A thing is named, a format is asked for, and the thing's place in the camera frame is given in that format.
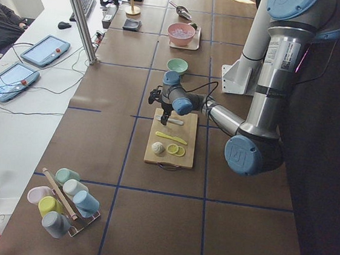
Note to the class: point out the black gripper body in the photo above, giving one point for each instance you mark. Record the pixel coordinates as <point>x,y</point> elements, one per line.
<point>165,107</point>

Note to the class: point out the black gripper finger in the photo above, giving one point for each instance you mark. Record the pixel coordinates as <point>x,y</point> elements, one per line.
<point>162,119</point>
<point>165,119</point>

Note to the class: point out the white plastic spoon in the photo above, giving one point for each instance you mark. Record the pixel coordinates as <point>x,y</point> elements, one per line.
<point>173,121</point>

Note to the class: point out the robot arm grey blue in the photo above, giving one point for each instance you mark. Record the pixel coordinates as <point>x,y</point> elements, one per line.
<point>277,42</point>

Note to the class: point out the mint green bowl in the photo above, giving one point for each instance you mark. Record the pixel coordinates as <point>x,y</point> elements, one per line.
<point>178,65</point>

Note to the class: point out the pink bowl with ice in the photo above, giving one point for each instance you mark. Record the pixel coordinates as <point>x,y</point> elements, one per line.
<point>181,34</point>

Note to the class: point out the steel ice scoop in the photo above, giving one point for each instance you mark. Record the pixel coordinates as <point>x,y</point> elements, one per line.
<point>182,11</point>

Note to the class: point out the bamboo cutting board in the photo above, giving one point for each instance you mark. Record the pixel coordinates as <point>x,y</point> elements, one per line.
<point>188,132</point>

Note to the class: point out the yellow plastic knife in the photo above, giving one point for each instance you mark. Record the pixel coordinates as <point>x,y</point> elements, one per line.
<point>177,139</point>

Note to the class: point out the white steamed bun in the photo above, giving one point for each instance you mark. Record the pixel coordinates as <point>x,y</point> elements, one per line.
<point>157,148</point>

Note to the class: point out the lemon slice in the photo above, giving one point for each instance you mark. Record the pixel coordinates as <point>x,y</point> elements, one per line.
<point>172,148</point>
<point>180,152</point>

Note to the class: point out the beige plastic tray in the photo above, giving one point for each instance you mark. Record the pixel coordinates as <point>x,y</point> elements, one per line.
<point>194,43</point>

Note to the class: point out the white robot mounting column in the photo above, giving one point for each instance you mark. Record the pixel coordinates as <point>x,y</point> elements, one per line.
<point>242,76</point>

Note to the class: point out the green lime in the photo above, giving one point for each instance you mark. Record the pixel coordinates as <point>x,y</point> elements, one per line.
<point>195,26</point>

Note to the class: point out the folded grey cloth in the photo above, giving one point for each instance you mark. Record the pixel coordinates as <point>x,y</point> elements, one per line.
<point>132,25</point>

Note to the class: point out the wooden paper towel stand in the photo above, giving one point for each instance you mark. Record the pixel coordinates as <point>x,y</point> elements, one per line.
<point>132,10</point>

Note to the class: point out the white cup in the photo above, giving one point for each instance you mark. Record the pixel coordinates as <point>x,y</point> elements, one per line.
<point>72,187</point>

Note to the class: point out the mint green cup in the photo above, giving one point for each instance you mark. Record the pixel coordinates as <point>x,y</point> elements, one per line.
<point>64,174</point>

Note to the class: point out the light blue cup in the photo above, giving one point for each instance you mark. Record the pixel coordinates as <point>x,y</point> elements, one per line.
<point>86,203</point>

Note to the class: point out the far blue teach pendant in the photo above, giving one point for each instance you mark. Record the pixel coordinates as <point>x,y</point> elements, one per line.
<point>45,51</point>

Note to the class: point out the blue teach pendant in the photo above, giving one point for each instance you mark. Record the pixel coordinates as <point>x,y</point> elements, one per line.
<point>45,51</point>
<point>15,80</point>

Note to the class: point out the black keyboard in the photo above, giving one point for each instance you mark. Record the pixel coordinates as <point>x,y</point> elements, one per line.
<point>87,6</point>

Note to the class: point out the black computer mouse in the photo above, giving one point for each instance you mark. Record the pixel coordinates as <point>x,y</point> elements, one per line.
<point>64,25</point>

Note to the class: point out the yellow cup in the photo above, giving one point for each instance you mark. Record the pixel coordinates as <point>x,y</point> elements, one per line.
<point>48,204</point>

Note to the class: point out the pink cup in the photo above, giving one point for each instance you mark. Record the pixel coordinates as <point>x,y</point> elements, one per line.
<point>37,193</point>

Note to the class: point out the grey cup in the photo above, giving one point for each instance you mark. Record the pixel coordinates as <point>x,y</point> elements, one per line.
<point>56,224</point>

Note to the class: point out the near blue teach pendant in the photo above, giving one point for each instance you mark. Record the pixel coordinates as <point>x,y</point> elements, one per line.
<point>15,80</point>

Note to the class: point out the person in dark jacket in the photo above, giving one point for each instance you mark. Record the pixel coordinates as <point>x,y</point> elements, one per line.
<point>11,28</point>

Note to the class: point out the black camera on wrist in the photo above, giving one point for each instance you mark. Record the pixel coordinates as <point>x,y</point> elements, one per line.
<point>155,95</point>

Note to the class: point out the wire cup rack wooden handle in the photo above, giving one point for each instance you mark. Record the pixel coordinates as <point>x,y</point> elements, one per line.
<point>77,222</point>

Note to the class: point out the aluminium frame post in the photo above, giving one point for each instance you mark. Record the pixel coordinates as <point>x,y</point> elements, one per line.
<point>83,31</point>

